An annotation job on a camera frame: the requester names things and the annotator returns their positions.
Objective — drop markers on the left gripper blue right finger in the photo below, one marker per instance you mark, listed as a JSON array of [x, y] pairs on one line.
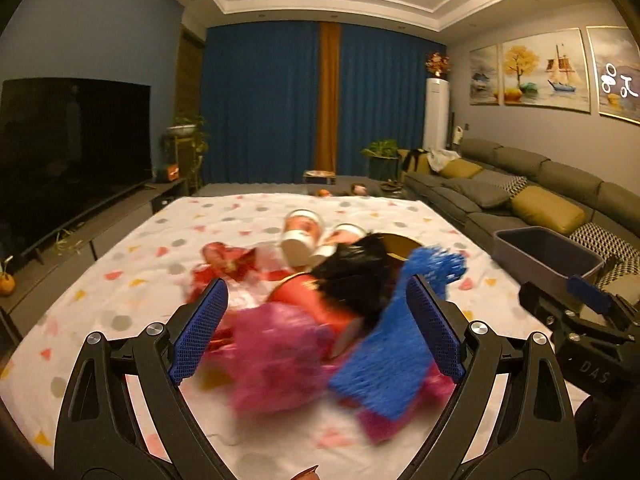
[[439, 336]]

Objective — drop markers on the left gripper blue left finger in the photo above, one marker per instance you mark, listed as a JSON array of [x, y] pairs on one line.
[[196, 323]]

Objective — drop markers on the blue foam net sleeve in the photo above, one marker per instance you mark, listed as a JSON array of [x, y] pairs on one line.
[[388, 367]]

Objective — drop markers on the red and clear snack bag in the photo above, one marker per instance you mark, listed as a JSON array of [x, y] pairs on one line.
[[247, 269]]

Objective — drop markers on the red paper cup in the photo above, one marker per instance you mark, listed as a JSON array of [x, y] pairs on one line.
[[302, 290]]

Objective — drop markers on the grey plastic trash bin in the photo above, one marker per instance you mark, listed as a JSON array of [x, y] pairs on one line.
[[545, 258]]

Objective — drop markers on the patterned white tablecloth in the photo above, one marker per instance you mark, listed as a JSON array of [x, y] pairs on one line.
[[145, 278]]

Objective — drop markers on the mustard yellow cushion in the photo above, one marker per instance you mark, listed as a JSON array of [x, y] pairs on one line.
[[539, 207]]

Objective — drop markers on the grey cushion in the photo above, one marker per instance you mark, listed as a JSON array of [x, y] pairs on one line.
[[485, 195]]

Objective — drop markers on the grey sectional sofa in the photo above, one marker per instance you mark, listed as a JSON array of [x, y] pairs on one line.
[[611, 229]]

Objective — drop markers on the patterned black white cushion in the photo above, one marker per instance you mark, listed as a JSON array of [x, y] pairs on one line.
[[507, 182]]

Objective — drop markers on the dark tv cabinet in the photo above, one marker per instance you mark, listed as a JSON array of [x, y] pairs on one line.
[[50, 271]]

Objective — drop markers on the small mustard cushion far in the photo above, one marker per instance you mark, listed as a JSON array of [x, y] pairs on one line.
[[460, 168]]

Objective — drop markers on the white cloth on sofa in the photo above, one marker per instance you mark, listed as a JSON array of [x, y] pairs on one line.
[[439, 158]]

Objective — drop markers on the plant stand with vines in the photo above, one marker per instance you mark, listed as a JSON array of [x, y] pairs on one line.
[[185, 144]]

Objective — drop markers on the potted green plant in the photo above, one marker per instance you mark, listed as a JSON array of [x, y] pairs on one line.
[[382, 159]]

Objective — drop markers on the white standing air conditioner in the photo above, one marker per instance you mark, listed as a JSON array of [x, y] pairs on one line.
[[436, 116]]

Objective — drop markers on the black flat television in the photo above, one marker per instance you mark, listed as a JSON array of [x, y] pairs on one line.
[[68, 145]]

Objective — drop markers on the blue curtains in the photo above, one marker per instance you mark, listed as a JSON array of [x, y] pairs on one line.
[[259, 98]]

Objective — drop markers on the sailing ship painting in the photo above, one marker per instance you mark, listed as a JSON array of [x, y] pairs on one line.
[[546, 70]]

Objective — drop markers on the left landscape painting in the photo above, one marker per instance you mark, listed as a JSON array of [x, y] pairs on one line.
[[484, 76]]

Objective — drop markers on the landscape painting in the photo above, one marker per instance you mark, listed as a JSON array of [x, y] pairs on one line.
[[484, 76], [615, 57]]

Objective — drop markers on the flower decoration on conditioner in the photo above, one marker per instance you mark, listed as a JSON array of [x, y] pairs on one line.
[[437, 65]]

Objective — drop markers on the orange curtain strip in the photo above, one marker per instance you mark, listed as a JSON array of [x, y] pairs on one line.
[[328, 113]]

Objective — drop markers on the right landscape painting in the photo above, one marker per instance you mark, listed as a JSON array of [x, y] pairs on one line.
[[615, 57]]

